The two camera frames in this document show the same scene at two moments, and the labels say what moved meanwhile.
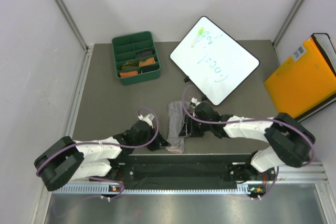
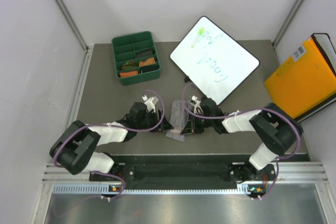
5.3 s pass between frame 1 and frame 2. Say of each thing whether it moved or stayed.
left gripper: moved
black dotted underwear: stayed
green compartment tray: stayed
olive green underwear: stayed
